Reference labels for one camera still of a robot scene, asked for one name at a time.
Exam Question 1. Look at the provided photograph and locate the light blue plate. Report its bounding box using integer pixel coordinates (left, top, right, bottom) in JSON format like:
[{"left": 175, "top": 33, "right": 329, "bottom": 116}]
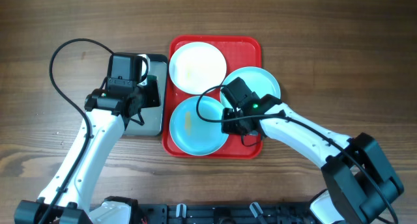
[
  {"left": 169, "top": 96, "right": 229, "bottom": 156},
  {"left": 220, "top": 66, "right": 281, "bottom": 108}
]

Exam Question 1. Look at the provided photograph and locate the light blue plate front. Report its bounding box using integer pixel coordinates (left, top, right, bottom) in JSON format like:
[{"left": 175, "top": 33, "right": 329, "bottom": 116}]
[{"left": 169, "top": 96, "right": 229, "bottom": 156}]

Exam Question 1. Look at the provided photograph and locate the green yellow sponge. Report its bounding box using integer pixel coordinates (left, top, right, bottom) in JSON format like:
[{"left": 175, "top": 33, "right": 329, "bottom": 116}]
[{"left": 147, "top": 75, "right": 157, "bottom": 81}]

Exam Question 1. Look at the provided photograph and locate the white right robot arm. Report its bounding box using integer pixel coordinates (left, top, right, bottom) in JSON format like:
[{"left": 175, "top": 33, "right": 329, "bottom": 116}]
[{"left": 221, "top": 77, "right": 404, "bottom": 223}]

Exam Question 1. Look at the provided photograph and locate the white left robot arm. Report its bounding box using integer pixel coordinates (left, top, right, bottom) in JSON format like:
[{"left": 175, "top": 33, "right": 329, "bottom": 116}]
[{"left": 14, "top": 53, "right": 168, "bottom": 223}]

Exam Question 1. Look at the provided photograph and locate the red plastic serving tray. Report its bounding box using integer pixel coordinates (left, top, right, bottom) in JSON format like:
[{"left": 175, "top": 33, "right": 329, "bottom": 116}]
[{"left": 162, "top": 35, "right": 263, "bottom": 160}]

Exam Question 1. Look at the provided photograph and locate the grey metal wash tray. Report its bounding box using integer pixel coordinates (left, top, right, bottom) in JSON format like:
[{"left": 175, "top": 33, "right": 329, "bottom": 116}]
[{"left": 124, "top": 53, "right": 168, "bottom": 136}]

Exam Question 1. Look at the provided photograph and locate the white round plate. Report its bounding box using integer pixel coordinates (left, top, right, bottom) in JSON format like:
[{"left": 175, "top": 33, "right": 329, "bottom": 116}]
[{"left": 169, "top": 42, "right": 227, "bottom": 95}]

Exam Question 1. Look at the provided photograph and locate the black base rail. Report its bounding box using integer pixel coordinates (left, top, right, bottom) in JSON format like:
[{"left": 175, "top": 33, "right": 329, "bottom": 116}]
[{"left": 87, "top": 201, "right": 326, "bottom": 224}]

